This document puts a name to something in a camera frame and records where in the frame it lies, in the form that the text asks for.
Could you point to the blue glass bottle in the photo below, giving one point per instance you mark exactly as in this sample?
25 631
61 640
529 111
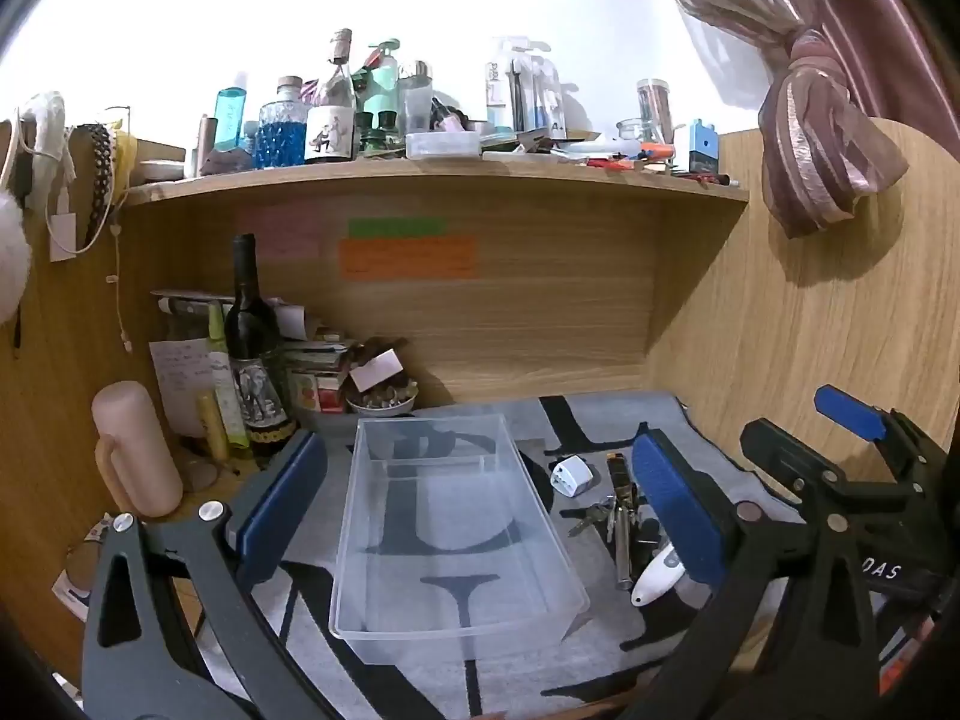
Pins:
282 135

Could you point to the blue cartoon sticker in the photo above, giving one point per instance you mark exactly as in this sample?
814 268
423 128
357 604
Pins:
75 585

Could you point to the green sticky note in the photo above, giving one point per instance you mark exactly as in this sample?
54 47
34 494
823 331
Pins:
396 227

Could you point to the white handheld facial device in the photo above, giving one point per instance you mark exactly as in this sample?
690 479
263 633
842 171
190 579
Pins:
656 577

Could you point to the bunch of keys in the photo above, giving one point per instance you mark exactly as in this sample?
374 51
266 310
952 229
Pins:
592 516

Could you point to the pink sticky note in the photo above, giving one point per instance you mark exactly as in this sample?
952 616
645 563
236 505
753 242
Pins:
279 234

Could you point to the round clear glass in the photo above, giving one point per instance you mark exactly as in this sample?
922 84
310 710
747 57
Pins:
199 476

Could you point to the green pump bottle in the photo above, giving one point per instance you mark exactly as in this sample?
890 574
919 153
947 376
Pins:
381 90

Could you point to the clear plastic storage box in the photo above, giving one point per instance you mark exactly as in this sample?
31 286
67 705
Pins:
457 510

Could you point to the white card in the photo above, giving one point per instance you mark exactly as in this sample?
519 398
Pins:
376 370

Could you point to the grey mat with black letters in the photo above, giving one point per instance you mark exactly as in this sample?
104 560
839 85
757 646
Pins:
315 577

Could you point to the pink striped curtain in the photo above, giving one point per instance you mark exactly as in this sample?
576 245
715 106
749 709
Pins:
817 135

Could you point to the dark wine bottle elephant label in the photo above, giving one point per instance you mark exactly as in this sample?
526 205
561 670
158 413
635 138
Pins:
247 330

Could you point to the toothbrush pack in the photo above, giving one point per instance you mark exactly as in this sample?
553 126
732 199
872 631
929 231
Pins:
504 86
545 97

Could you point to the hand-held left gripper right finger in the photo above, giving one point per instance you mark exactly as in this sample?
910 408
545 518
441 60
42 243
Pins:
675 510

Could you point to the white bowl of stones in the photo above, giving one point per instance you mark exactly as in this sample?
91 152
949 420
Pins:
382 399

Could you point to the yellow tube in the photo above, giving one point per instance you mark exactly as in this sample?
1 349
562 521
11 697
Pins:
213 427

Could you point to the silver metal tube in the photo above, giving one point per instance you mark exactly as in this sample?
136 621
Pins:
623 532

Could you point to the corked clear bottle with label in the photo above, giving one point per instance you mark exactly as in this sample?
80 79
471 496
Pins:
330 131

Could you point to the white travel adapter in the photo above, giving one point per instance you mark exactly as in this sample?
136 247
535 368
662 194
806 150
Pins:
571 475

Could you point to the handwritten note paper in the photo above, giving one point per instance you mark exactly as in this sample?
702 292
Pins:
178 382

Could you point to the green mini binoculars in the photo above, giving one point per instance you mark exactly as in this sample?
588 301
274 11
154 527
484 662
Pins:
379 136

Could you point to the clear jar with lid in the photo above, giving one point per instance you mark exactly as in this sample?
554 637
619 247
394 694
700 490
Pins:
652 109

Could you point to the wooden shelf board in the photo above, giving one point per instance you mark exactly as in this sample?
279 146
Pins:
435 181

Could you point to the blue box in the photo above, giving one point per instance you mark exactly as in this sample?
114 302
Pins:
703 148

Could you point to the teal plastic bottle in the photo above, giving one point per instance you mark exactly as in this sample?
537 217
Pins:
231 116

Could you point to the clear bottle with silver cap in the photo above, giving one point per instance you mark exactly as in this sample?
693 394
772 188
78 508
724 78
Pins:
415 101

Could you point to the small clear plastic case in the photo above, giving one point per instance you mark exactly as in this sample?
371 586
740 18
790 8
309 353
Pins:
442 145

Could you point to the stack of books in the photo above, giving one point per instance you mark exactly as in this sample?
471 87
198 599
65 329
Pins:
319 375

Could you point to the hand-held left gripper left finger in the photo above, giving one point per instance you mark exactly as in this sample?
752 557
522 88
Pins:
289 495

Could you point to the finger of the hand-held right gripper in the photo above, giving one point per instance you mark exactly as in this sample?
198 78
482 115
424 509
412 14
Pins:
847 411
787 461

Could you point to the beaded headband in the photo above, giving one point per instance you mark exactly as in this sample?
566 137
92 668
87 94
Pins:
100 172

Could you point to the orange sticky note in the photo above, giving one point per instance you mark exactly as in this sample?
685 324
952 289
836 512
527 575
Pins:
409 259

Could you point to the pale plastic mug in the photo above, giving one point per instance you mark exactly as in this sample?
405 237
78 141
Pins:
135 442

